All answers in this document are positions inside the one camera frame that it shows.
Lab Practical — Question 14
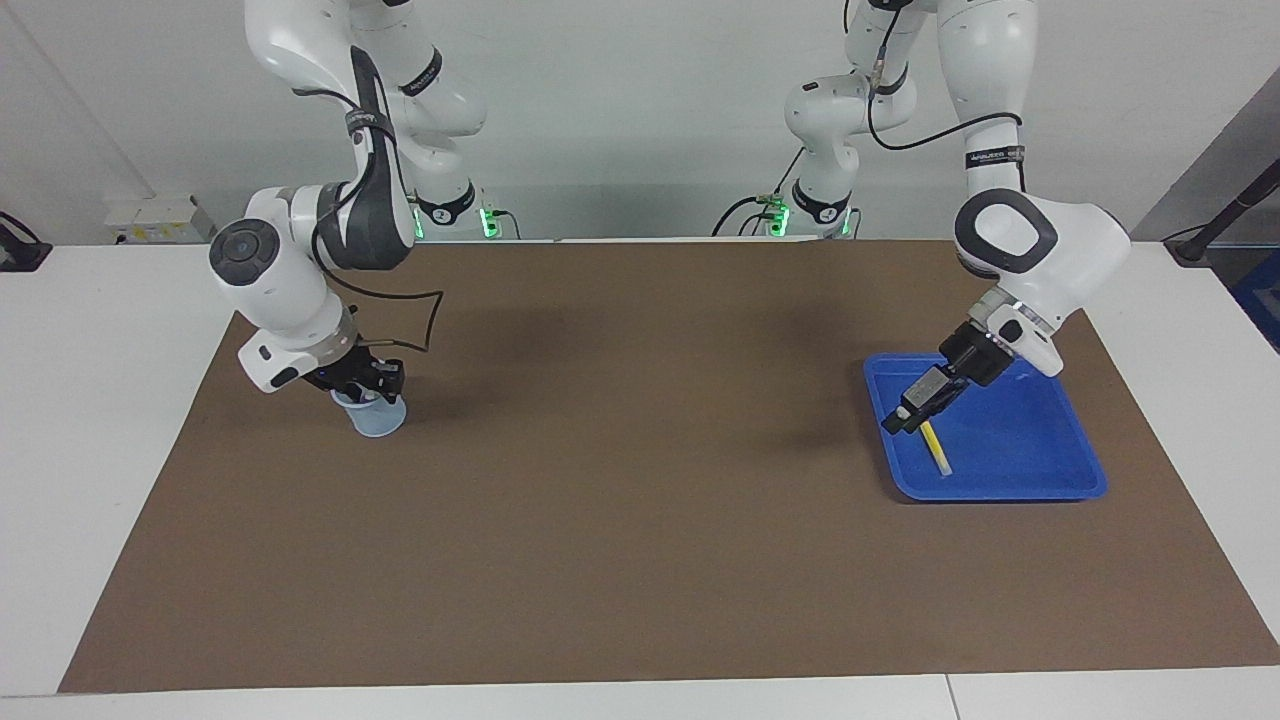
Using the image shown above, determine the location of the yellow pen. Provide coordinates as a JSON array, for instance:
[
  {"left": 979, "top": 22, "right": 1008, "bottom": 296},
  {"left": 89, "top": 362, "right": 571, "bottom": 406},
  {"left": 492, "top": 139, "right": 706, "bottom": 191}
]
[{"left": 920, "top": 420, "right": 954, "bottom": 478}]

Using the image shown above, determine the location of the blue plastic tray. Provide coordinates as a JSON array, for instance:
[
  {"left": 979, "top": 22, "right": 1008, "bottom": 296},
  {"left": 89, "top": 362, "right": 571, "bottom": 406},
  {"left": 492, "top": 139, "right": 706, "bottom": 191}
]
[{"left": 863, "top": 352, "right": 1109, "bottom": 503}]

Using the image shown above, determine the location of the translucent plastic cup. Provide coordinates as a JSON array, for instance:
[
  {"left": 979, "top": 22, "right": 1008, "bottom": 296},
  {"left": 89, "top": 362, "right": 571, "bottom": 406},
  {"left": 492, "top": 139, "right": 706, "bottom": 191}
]
[{"left": 330, "top": 385, "right": 408, "bottom": 439}]

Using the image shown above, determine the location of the brown table mat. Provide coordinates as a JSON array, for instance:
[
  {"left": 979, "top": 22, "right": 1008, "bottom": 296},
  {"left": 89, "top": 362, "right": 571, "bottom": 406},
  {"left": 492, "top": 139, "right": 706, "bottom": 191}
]
[{"left": 58, "top": 240, "right": 1280, "bottom": 693}]

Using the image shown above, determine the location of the black pole stand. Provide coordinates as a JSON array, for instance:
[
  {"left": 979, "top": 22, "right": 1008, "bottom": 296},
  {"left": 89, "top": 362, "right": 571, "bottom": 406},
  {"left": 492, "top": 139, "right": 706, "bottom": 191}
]
[{"left": 1163, "top": 160, "right": 1280, "bottom": 266}]

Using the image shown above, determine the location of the blue crate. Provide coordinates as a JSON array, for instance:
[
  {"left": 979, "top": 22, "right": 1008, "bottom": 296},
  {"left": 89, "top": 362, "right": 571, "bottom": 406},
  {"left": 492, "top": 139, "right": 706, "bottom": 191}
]
[{"left": 1232, "top": 248, "right": 1280, "bottom": 353}]

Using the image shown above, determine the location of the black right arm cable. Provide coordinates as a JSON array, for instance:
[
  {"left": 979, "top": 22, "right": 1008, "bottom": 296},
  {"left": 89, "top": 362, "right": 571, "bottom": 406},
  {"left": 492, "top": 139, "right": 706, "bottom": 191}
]
[{"left": 293, "top": 85, "right": 446, "bottom": 357}]

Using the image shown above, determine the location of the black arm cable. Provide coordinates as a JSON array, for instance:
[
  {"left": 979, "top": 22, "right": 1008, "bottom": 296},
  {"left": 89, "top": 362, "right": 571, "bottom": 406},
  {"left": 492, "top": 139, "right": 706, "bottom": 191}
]
[
  {"left": 293, "top": 85, "right": 446, "bottom": 357},
  {"left": 866, "top": 40, "right": 1029, "bottom": 196}
]

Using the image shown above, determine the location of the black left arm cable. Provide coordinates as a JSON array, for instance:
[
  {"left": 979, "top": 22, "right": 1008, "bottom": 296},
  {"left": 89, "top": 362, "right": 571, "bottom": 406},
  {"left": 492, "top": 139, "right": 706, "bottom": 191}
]
[{"left": 866, "top": 40, "right": 1029, "bottom": 196}]

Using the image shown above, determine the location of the white wall power box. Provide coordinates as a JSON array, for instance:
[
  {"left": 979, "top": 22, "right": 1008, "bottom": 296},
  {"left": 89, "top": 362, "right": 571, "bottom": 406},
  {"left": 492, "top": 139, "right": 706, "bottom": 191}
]
[{"left": 105, "top": 195, "right": 216, "bottom": 245}]

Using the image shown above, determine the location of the black base cable bundle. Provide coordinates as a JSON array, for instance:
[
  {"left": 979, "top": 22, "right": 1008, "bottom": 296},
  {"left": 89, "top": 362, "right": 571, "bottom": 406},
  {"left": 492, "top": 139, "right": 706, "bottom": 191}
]
[{"left": 712, "top": 148, "right": 806, "bottom": 238}]

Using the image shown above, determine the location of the black clamp mount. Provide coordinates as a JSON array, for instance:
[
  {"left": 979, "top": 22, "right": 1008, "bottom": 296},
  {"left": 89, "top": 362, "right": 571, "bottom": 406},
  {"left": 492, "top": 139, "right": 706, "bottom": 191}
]
[{"left": 0, "top": 212, "right": 53, "bottom": 273}]

